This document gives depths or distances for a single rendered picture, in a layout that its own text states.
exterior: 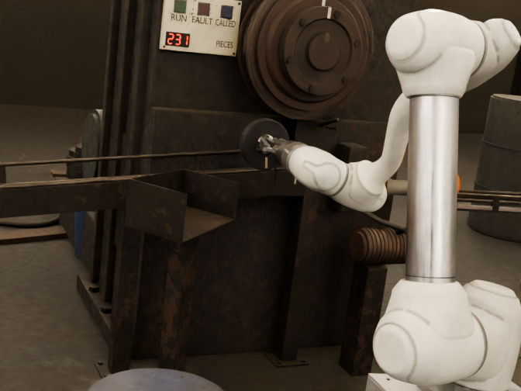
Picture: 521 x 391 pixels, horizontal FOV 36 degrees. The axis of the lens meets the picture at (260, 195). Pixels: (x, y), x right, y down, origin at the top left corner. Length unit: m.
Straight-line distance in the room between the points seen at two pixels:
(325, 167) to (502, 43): 0.56
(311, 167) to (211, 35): 0.77
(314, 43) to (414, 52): 0.99
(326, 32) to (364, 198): 0.66
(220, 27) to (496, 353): 1.43
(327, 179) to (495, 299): 0.55
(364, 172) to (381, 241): 0.66
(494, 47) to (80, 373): 1.68
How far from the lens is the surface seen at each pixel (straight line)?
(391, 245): 2.78
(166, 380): 1.75
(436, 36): 1.61
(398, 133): 1.97
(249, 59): 2.57
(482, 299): 1.76
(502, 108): 5.24
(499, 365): 1.79
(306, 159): 2.08
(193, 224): 2.30
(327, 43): 2.58
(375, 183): 2.13
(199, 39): 2.64
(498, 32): 1.76
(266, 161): 2.41
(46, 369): 2.75
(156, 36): 2.62
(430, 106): 1.63
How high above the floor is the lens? 1.21
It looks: 13 degrees down
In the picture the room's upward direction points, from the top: 7 degrees clockwise
